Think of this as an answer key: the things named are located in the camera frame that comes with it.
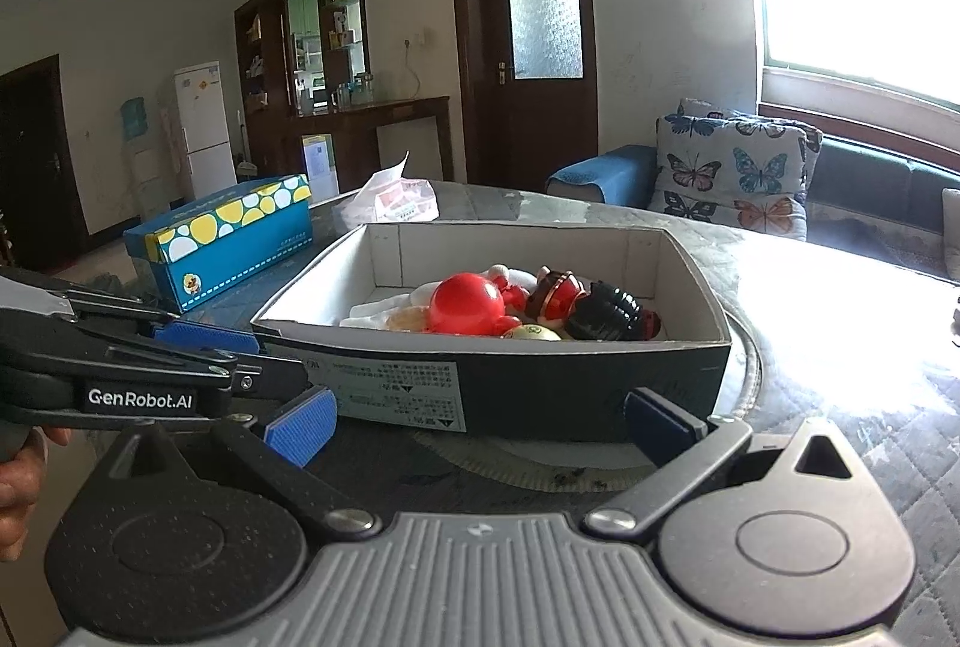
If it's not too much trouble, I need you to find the water dispenser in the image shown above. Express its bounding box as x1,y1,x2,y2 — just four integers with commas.
120,96,164,213

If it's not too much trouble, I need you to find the dark teal sofa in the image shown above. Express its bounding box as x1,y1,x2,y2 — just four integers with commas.
545,126,960,281

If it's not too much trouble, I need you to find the red round toy figure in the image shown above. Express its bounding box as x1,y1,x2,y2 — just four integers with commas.
429,264,530,337

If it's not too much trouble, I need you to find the blue sofa armrest cover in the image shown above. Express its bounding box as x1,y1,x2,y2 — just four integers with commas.
545,145,659,212

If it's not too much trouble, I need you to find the pink tissue pack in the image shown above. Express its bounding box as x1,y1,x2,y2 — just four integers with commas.
334,151,440,228

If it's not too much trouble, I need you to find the brown-haired doll figure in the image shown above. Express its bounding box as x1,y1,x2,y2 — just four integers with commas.
525,268,590,326

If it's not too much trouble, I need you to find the white refrigerator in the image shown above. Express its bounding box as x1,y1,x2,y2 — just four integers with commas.
174,61,239,202

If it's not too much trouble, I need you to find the butterfly print pillow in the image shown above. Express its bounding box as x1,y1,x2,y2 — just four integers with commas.
646,98,824,243

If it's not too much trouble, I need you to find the cardboard box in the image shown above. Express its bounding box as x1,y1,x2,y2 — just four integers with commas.
250,221,732,444

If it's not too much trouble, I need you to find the person's left hand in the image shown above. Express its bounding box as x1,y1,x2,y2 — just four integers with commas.
0,426,71,562

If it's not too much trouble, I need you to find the blue yellow-dotted tissue box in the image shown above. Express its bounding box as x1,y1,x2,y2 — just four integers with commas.
124,173,314,317

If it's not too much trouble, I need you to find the dark wooden door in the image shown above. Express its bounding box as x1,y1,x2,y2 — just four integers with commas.
0,55,89,273

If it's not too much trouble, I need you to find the grey pillow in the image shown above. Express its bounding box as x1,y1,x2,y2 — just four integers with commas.
941,188,960,281

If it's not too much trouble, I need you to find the dark wooden cabinet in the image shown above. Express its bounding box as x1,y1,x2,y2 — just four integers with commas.
234,0,451,200

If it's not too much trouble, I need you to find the black fist toy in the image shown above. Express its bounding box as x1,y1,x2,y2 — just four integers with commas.
566,283,662,342

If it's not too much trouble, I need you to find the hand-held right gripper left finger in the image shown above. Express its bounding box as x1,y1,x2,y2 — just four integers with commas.
109,384,383,535

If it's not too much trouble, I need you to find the white panel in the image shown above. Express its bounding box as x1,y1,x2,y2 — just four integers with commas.
375,115,443,179

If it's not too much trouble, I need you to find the dark door with glass pane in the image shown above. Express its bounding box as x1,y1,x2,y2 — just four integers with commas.
446,0,608,192

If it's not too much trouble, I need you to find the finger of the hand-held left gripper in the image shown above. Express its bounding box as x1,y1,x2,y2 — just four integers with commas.
231,352,314,398
152,319,265,357

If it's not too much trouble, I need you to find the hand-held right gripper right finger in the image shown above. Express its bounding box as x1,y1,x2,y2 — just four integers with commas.
583,387,875,539

